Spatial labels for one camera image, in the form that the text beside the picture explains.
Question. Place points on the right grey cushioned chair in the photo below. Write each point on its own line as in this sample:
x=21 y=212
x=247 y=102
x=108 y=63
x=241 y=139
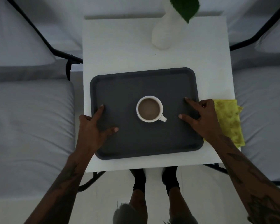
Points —
x=245 y=43

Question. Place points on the black sock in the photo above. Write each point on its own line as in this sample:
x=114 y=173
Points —
x=138 y=179
x=170 y=179

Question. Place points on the person's leg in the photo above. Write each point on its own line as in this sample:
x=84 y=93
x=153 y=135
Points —
x=138 y=207
x=178 y=205

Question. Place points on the person's right leg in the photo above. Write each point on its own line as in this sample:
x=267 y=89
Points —
x=178 y=205

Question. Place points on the dark grey tray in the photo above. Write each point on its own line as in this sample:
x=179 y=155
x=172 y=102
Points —
x=130 y=142

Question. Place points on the person's left forearm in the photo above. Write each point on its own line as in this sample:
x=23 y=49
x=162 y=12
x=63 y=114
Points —
x=60 y=191

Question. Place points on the person's right forearm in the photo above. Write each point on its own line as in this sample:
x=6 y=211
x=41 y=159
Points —
x=254 y=184

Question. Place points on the black right sock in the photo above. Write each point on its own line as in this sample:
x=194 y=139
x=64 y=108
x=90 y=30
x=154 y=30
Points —
x=170 y=179

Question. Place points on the person's left hand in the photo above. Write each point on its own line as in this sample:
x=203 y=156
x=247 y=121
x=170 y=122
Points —
x=91 y=137

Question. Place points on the grey frayed shorts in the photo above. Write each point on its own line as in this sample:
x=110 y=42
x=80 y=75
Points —
x=123 y=214

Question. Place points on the yellow stained cloth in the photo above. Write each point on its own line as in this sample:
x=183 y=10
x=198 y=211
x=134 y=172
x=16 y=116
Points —
x=231 y=121

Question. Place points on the person's right hand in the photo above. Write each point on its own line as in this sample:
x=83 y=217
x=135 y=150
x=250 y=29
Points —
x=206 y=121

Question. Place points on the white ceramic vase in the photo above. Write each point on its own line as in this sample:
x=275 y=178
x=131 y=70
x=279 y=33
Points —
x=164 y=34

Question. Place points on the grey cushioned chair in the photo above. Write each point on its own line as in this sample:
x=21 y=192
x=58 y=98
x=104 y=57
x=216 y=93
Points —
x=245 y=43
x=67 y=57

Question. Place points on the left grey cushioned chair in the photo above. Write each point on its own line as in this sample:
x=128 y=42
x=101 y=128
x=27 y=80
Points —
x=67 y=57

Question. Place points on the person's left leg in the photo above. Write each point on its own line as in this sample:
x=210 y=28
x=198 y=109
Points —
x=138 y=207

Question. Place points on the black left sock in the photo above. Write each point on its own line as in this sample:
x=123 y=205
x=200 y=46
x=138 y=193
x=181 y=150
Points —
x=138 y=179

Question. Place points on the white blue-patterned coffee cup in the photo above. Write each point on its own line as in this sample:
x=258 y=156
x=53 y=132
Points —
x=149 y=109

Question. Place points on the light grey back cushion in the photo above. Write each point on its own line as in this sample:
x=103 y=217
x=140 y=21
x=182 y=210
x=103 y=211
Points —
x=275 y=37
x=16 y=37

